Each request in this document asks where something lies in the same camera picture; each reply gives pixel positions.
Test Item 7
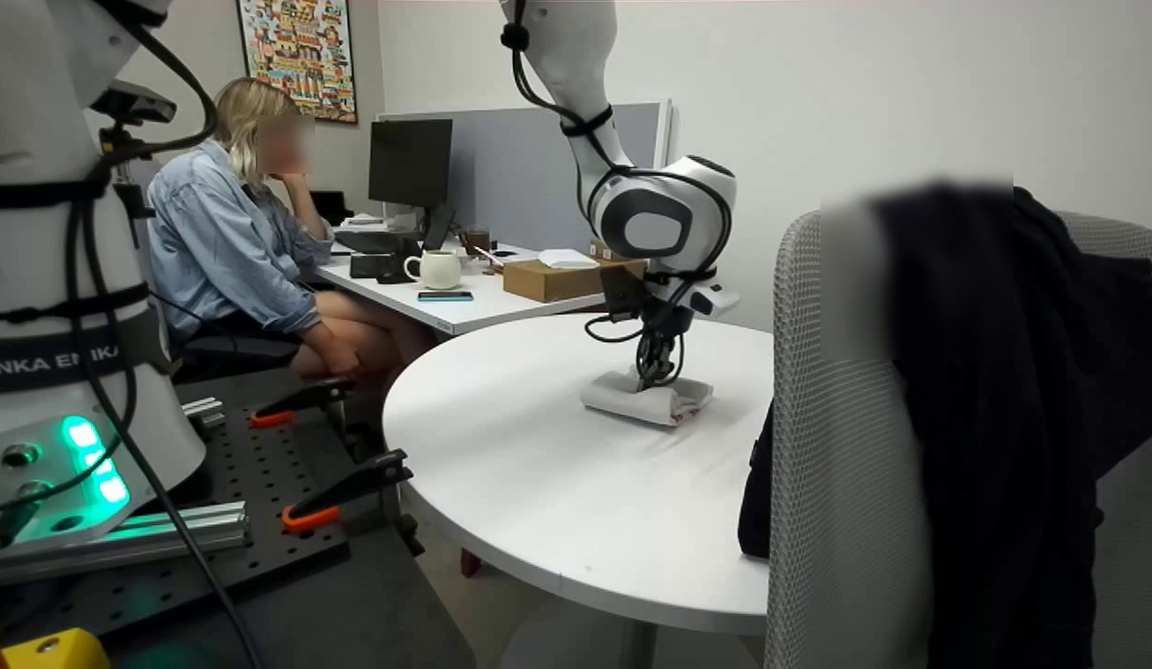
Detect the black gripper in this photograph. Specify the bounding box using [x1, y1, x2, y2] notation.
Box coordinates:
[630, 292, 703, 390]

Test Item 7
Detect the white and red towel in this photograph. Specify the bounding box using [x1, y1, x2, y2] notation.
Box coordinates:
[579, 366, 718, 431]

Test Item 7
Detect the brown cardboard box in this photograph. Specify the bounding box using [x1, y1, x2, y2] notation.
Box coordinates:
[498, 253, 651, 304]

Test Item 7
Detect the white paper envelope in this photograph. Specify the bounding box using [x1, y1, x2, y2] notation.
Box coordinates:
[534, 244, 603, 272]

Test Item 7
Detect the grey office chair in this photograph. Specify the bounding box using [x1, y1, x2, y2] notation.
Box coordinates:
[758, 196, 1152, 669]

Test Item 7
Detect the white office desk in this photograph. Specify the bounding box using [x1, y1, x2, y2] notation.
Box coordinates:
[319, 253, 739, 336]

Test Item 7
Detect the grey partition panel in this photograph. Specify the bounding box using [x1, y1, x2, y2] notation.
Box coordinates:
[451, 100, 671, 253]

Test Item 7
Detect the cream teapot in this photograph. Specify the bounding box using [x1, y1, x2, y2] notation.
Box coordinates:
[402, 244, 470, 296]

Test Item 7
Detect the black desk device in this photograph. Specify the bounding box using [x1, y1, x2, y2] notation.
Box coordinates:
[330, 218, 420, 282]

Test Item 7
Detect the black computer monitor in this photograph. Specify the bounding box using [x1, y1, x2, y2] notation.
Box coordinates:
[364, 115, 456, 244]

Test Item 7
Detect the black jacket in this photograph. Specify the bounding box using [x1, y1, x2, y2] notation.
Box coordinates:
[735, 177, 1152, 669]

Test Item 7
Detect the black office chair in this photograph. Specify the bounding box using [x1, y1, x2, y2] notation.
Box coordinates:
[171, 328, 309, 381]

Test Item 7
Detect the person in blue shirt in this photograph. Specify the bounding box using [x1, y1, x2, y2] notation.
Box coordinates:
[140, 74, 431, 381]

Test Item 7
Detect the colourful framed picture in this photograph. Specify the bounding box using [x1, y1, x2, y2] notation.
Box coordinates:
[235, 0, 361, 126]

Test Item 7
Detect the yellow block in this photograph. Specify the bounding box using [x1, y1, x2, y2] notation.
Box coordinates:
[0, 624, 114, 669]

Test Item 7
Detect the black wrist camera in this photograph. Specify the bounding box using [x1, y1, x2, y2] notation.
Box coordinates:
[595, 265, 659, 313]

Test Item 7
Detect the black clamp with orange handle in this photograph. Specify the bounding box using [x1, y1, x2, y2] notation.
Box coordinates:
[245, 379, 350, 436]
[278, 444, 417, 537]

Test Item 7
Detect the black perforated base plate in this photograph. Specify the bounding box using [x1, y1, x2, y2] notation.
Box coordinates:
[0, 393, 355, 634]

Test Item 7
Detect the black base cable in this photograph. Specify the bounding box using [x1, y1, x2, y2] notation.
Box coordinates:
[52, 0, 271, 669]

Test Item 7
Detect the aluminium rail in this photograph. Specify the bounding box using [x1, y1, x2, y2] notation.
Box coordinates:
[0, 496, 252, 585]

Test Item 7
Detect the black camera on stand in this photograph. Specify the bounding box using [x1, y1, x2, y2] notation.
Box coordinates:
[88, 79, 183, 164]

